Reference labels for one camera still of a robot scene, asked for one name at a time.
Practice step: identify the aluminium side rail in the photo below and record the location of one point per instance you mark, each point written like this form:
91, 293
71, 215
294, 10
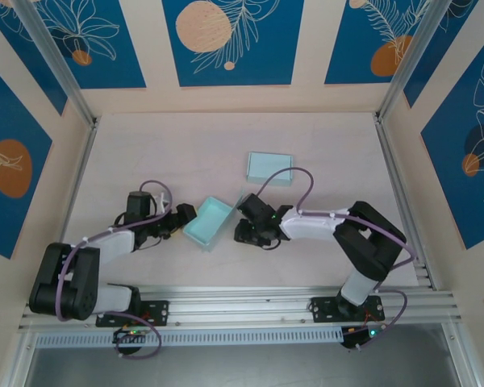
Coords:
403, 201
80, 169

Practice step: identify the blue poster with peach circle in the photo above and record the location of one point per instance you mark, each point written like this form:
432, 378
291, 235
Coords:
266, 48

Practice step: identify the blue poster with fern leaf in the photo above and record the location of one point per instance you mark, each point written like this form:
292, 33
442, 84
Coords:
347, 40

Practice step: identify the wide aluminium base beam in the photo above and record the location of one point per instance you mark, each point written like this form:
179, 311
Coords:
242, 306

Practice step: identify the light teal paper box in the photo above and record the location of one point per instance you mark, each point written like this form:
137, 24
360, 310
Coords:
207, 223
266, 162

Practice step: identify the grey metal panel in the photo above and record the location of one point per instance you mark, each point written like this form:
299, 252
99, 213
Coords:
242, 371

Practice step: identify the blue poster with flower outline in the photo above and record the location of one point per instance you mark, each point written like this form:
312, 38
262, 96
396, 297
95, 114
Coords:
468, 181

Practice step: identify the blue wall poster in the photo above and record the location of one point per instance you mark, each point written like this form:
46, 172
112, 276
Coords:
451, 48
32, 64

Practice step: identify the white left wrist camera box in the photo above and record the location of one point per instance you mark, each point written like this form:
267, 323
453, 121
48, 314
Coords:
163, 201

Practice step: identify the aluminium corner post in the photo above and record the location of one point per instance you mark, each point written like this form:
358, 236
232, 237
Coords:
56, 60
411, 60

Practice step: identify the aluminium frame bar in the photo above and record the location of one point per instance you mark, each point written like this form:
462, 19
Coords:
461, 359
16, 363

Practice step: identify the blue poster with orange circle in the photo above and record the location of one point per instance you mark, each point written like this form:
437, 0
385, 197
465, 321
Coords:
12, 121

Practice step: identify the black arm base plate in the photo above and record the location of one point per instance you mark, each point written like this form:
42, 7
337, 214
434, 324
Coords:
322, 310
159, 312

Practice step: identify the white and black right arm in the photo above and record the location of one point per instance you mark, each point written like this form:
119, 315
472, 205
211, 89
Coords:
314, 223

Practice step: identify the black controller board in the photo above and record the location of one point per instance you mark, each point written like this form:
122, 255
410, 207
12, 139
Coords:
361, 338
129, 335

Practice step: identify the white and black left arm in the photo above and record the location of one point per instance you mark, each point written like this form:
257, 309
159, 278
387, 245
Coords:
113, 244

